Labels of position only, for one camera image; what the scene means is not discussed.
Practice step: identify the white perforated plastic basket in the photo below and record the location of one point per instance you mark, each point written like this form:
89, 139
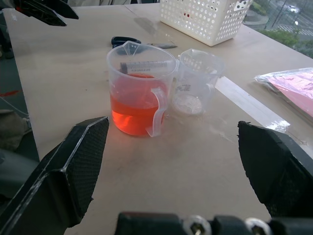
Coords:
207, 17

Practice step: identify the large clear cup red liquid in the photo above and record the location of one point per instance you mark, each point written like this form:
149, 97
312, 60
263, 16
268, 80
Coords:
137, 98

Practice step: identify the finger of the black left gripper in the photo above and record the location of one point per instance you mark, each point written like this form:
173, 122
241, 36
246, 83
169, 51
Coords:
66, 11
44, 15

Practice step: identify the brown cloth bundle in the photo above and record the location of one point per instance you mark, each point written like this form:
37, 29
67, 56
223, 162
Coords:
12, 129

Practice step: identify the small clear measuring cup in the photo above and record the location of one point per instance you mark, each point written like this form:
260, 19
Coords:
195, 80

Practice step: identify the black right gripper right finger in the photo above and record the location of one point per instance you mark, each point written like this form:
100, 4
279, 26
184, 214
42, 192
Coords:
274, 169

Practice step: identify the clear tape strip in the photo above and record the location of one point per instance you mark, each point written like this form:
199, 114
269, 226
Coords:
247, 100

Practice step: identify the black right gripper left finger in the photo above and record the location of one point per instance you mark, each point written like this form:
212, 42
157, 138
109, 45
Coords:
61, 176

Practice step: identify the pink paper pack in plastic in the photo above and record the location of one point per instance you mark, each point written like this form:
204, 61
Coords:
293, 85

